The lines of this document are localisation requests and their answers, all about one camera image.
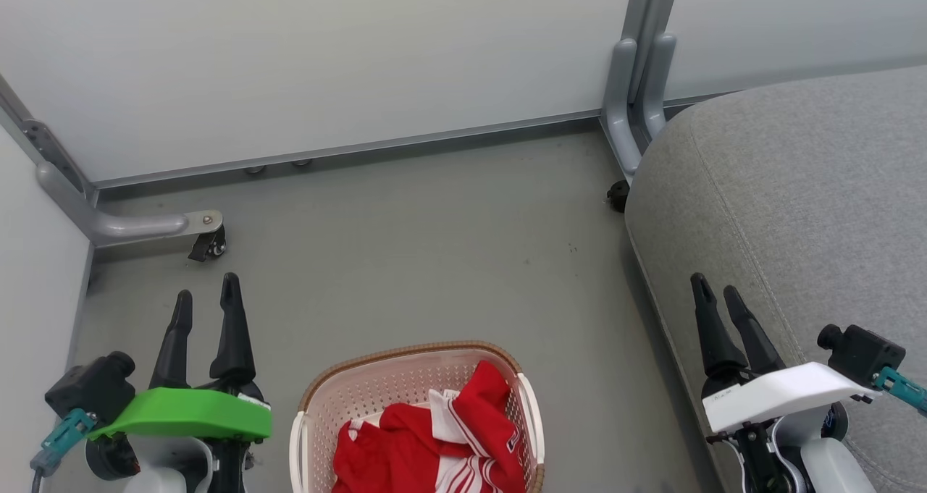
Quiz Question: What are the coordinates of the right arm cable teal plug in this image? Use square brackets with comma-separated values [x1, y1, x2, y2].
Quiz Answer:
[873, 368, 927, 416]

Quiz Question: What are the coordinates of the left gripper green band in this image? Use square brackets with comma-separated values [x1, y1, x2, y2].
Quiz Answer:
[87, 273, 272, 493]

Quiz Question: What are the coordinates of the black caster wheel with brake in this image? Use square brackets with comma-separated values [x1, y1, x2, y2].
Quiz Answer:
[188, 227, 227, 262]

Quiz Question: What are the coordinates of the arm cable teal plug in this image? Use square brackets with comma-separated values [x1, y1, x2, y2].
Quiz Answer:
[30, 408, 96, 493]
[873, 368, 927, 416]

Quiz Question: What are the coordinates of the grey metal hinge bracket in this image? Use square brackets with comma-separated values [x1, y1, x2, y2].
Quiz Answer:
[22, 120, 95, 197]

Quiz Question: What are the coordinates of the white perforated laundry basket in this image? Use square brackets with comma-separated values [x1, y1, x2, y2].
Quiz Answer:
[290, 342, 545, 493]

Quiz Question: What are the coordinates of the grey partition foot single tube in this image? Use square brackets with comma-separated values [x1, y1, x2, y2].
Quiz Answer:
[36, 161, 224, 248]

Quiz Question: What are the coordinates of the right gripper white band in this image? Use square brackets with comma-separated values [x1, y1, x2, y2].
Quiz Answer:
[690, 273, 881, 436]

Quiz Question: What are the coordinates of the left arm cable teal plug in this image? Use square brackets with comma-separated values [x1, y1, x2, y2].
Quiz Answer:
[30, 408, 96, 493]

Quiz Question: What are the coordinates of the grey partition post double tube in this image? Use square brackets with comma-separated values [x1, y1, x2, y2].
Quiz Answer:
[601, 0, 683, 184]

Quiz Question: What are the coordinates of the grey fabric sofa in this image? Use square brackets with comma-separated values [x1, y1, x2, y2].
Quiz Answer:
[624, 66, 927, 493]

